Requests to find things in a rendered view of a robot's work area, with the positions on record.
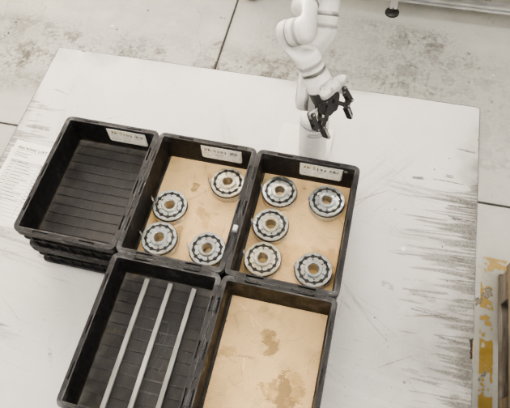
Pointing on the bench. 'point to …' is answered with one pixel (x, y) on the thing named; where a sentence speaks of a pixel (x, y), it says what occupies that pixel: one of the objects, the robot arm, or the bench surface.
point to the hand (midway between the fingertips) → (338, 126)
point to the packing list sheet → (14, 181)
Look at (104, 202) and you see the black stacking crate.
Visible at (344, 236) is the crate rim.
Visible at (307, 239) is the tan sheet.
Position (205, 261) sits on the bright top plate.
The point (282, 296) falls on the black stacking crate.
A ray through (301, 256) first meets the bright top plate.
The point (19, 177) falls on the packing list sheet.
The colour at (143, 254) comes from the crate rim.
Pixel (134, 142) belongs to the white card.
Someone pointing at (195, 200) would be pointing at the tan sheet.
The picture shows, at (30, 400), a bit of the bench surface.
